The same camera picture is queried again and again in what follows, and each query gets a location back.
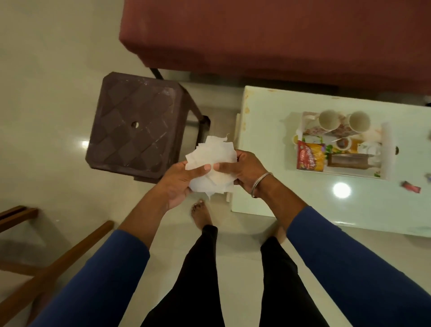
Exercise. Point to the brown wooden napkin holder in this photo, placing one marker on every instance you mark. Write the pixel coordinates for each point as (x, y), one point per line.
(350, 161)

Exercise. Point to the floral mug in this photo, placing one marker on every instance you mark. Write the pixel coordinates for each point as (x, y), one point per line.
(359, 121)
(328, 119)

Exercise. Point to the person's right leg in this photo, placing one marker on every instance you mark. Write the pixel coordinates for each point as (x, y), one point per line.
(286, 286)

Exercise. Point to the brown wooden chair rail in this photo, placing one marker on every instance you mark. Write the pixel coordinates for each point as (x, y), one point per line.
(17, 217)

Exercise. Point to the white paper napkins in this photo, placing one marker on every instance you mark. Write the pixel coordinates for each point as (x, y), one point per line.
(212, 151)

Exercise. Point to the person's right hand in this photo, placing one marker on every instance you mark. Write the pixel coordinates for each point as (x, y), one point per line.
(247, 170)

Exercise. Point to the white leaf print tray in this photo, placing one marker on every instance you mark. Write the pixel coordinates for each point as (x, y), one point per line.
(387, 151)

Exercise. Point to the red yellow snack packet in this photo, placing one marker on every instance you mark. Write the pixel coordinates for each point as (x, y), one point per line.
(310, 156)

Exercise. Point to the person's left forearm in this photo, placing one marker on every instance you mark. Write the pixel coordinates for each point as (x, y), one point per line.
(111, 256)

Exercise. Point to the person's right forearm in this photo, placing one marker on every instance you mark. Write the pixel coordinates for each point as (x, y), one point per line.
(343, 256)

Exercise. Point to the red sofa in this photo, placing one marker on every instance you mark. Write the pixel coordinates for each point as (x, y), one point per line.
(269, 33)

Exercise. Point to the person's leg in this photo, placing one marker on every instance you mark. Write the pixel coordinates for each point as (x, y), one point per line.
(195, 276)
(286, 286)

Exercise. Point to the red candy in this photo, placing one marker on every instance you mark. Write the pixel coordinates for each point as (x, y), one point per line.
(411, 187)

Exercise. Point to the dark brown stool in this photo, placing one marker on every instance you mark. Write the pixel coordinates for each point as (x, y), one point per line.
(134, 124)

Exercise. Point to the silver bangle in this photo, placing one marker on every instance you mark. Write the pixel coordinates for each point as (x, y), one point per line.
(259, 180)

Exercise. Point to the person's left hand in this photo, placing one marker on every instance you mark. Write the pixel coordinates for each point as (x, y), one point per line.
(176, 185)

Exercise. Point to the person's left leg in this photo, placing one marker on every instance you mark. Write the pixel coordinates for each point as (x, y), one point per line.
(195, 276)

